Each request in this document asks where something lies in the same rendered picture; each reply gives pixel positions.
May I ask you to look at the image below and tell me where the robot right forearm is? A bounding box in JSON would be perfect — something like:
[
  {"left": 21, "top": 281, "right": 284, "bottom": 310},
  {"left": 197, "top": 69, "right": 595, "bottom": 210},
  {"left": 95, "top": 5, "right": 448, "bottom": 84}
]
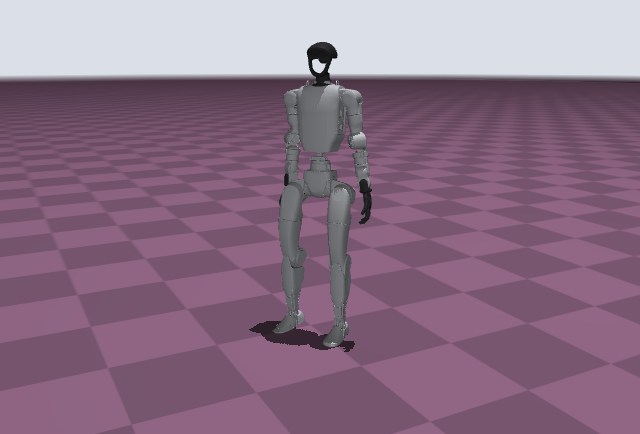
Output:
[{"left": 284, "top": 142, "right": 301, "bottom": 183}]

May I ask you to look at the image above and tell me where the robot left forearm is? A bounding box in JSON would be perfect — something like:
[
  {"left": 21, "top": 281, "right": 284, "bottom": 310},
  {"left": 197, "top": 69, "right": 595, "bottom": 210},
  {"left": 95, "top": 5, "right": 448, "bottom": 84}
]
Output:
[{"left": 352, "top": 133, "right": 371, "bottom": 188}]

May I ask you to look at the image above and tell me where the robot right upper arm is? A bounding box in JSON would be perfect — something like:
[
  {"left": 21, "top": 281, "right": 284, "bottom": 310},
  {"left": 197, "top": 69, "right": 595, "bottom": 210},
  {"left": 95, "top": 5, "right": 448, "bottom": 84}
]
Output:
[{"left": 284, "top": 89, "right": 301, "bottom": 146}]

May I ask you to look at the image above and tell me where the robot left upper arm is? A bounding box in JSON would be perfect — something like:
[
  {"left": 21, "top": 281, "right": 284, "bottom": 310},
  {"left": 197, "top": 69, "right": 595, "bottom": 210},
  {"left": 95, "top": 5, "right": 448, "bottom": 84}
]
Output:
[{"left": 339, "top": 88, "right": 366, "bottom": 150}]

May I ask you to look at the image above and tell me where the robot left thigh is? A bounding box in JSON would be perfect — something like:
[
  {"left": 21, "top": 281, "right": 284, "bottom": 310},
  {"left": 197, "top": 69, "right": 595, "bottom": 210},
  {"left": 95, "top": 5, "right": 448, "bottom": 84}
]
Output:
[{"left": 327, "top": 180, "right": 356, "bottom": 269}]

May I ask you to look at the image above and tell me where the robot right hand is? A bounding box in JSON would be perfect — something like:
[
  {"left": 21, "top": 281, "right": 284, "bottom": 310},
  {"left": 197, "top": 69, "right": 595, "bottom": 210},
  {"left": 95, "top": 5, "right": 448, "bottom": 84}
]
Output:
[{"left": 279, "top": 174, "right": 289, "bottom": 204}]

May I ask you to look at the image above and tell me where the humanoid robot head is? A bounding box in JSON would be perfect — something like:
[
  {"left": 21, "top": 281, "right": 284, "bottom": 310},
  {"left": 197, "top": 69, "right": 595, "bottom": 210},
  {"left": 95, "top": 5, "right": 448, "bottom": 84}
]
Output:
[{"left": 307, "top": 42, "right": 338, "bottom": 87}]

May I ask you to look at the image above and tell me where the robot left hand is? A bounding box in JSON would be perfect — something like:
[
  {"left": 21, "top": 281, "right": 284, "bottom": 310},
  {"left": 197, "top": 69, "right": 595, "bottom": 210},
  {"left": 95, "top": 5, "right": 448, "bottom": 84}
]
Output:
[{"left": 359, "top": 179, "right": 372, "bottom": 224}]

